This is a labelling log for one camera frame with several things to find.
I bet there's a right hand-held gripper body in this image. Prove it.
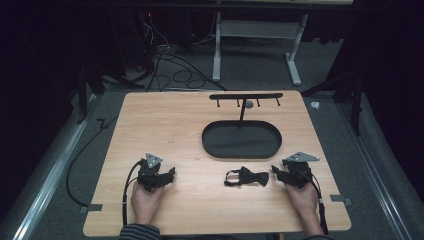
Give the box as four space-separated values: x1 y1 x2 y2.
282 151 320 190

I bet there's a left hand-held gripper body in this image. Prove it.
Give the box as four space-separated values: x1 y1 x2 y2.
136 152 168 193

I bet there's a black bow tie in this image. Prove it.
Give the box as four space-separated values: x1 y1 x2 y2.
223 165 270 188

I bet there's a black hanger stand with tray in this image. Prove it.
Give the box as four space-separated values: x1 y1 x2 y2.
201 92 284 160

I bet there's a person's right hand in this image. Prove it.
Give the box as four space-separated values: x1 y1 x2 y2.
284 181 320 218

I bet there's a person's left hand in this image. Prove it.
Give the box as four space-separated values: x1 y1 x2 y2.
130 181 166 225

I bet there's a grey tape piece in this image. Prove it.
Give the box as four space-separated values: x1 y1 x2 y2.
79 203 104 215
329 194 353 207

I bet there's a black metal stand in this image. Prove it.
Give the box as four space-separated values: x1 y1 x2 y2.
75 62 145 125
300 72 365 137

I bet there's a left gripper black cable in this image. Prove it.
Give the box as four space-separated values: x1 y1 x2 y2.
121 160 144 228

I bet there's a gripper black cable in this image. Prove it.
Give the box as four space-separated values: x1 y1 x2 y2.
121 160 144 228
299 169 330 236

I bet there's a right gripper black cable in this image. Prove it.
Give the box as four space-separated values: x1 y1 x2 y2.
299 169 330 236

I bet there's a metal floor rail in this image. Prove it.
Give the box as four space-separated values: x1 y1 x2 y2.
12 93 98 240
335 102 416 240

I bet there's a long black floor cable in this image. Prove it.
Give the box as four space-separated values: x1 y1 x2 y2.
65 114 120 208

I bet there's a tangle of black floor cables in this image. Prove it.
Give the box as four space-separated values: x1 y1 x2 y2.
134 11 228 93

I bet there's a white desk frame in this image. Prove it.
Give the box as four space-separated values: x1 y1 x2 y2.
211 0 354 87

